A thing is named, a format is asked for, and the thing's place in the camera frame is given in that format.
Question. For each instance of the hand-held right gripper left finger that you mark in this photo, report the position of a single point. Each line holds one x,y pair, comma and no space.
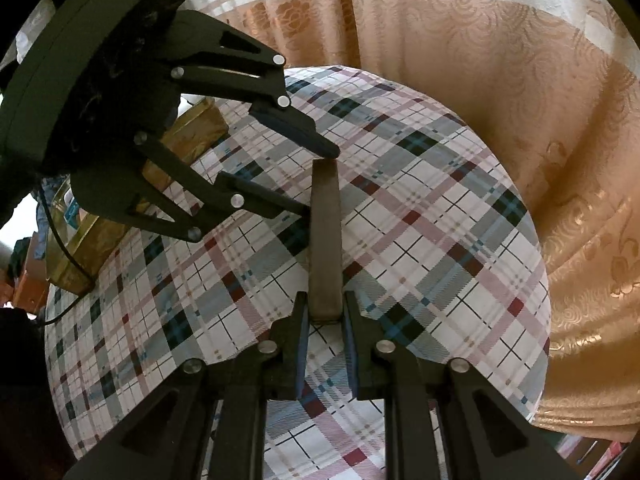
290,355

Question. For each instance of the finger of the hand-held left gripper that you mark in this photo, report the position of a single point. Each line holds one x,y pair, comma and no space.
295,127
260,197

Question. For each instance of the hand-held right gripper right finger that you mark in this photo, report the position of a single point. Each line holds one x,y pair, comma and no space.
360,355

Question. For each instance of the dark brown slim box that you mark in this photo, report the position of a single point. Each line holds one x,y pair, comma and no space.
325,240

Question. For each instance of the gold rimmed white tray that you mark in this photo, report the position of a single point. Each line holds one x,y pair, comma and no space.
200,125

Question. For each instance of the plaid bed sheet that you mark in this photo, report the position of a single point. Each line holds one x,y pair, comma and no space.
425,210

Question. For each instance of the cream and tan curtain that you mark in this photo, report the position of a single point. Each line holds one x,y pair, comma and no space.
500,85

